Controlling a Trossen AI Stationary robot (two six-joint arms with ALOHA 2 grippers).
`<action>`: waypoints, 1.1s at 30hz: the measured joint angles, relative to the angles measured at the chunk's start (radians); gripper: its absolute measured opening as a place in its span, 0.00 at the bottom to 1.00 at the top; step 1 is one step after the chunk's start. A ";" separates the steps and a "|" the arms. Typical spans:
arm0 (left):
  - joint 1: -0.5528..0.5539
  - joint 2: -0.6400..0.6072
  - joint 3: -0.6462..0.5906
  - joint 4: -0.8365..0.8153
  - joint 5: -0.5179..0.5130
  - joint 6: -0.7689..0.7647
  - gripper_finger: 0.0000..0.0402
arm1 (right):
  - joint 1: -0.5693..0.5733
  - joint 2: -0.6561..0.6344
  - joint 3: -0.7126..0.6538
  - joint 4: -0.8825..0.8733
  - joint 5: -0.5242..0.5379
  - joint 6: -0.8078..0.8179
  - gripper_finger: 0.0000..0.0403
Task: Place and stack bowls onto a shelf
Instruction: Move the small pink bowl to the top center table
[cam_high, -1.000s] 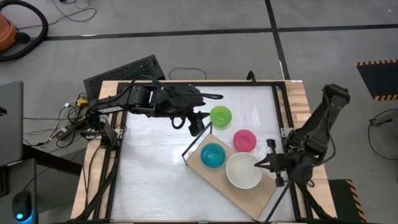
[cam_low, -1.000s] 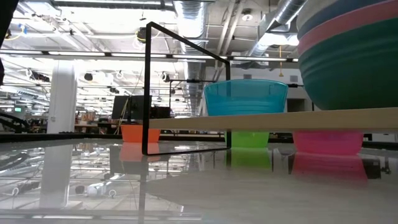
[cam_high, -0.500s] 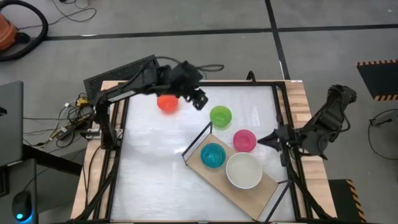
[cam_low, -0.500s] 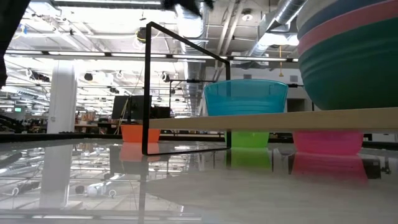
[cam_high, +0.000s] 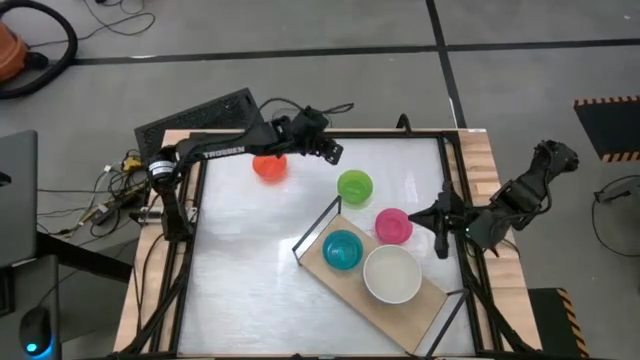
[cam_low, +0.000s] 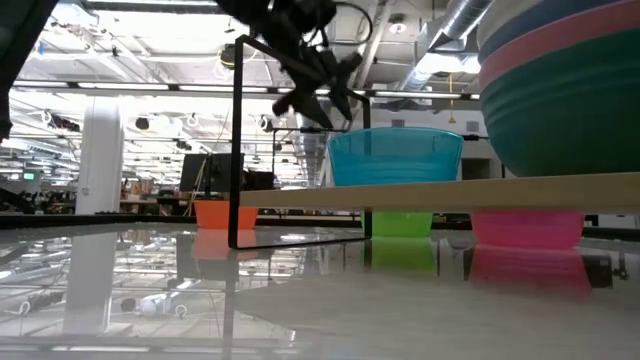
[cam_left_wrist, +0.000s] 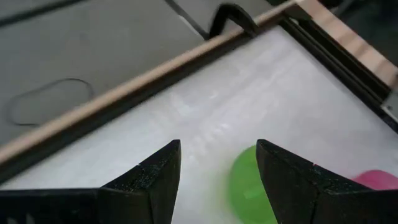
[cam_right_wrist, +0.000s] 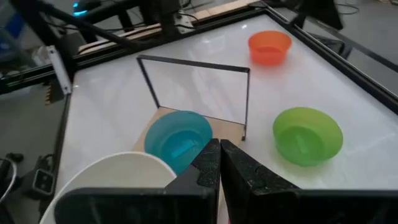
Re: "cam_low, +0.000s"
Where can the small green plastic bowl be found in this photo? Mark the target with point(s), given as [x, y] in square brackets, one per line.
[400, 224]

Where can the small cyan plastic bowl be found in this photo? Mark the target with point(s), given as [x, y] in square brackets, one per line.
[395, 157]

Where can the large slate blue bowl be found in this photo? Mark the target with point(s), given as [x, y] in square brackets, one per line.
[530, 20]

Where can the small orange plastic bowl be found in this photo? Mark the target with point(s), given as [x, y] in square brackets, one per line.
[220, 215]

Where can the large teal bowl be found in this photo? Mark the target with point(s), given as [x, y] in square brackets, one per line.
[565, 115]

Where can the large light pink bowl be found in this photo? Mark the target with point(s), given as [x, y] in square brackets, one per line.
[560, 35]

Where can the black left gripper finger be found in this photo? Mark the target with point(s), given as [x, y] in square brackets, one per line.
[305, 95]
[340, 80]

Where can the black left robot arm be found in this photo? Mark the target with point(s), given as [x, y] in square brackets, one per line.
[20, 50]

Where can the white building column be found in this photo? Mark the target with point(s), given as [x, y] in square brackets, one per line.
[100, 160]

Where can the black computer monitor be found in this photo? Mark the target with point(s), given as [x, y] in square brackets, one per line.
[210, 172]

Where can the small magenta plastic bowl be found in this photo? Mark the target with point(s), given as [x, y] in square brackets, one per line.
[527, 230]

